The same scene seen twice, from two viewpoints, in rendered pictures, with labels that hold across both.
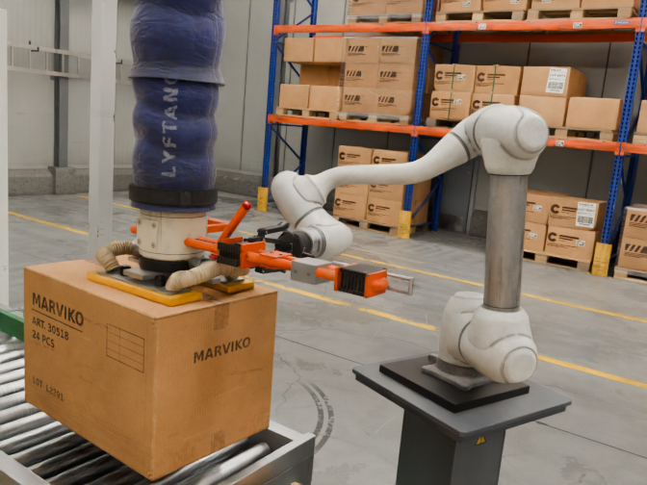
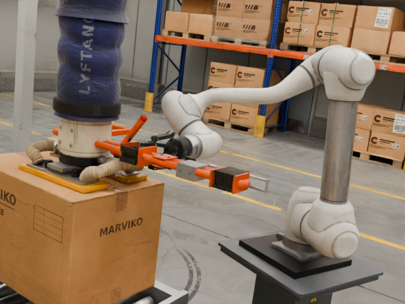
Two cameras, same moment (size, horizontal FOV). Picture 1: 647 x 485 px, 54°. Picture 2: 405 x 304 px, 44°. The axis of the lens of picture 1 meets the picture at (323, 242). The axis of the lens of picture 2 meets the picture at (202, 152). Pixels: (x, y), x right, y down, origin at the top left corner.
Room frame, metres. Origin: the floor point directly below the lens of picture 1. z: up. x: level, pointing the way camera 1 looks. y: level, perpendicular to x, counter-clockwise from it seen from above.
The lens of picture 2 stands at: (-0.05, 0.03, 1.57)
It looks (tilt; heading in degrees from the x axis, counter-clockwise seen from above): 12 degrees down; 359
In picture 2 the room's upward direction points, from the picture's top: 7 degrees clockwise
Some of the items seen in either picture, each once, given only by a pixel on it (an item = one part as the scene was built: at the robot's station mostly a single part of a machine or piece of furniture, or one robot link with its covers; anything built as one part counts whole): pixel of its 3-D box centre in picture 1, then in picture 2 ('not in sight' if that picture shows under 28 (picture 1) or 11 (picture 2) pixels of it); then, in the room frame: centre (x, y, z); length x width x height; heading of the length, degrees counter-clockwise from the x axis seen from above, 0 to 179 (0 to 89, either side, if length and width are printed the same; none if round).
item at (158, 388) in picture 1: (146, 347); (62, 222); (1.69, 0.47, 0.87); 0.60 x 0.40 x 0.40; 52
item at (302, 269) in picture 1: (311, 270); (191, 170); (1.38, 0.02, 1.20); 0.07 x 0.07 x 0.04; 54
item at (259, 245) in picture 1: (241, 252); (138, 153); (1.51, 0.20, 1.21); 0.10 x 0.08 x 0.06; 144
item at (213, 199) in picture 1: (174, 192); (88, 105); (1.66, 0.40, 1.32); 0.23 x 0.23 x 0.04
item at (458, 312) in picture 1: (468, 326); (307, 213); (1.92, -0.47, 0.94); 0.18 x 0.16 x 0.22; 16
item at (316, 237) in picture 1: (305, 243); (187, 147); (1.69, 0.05, 1.21); 0.09 x 0.06 x 0.09; 55
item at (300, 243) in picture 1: (288, 246); (174, 149); (1.63, 0.09, 1.21); 0.09 x 0.07 x 0.08; 145
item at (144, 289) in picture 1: (142, 280); (61, 171); (1.57, 0.45, 1.10); 0.34 x 0.10 x 0.05; 54
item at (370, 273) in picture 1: (360, 280); (229, 180); (1.30, -0.08, 1.21); 0.08 x 0.07 x 0.05; 54
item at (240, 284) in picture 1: (197, 269); (103, 164); (1.73, 0.34, 1.10); 0.34 x 0.10 x 0.05; 54
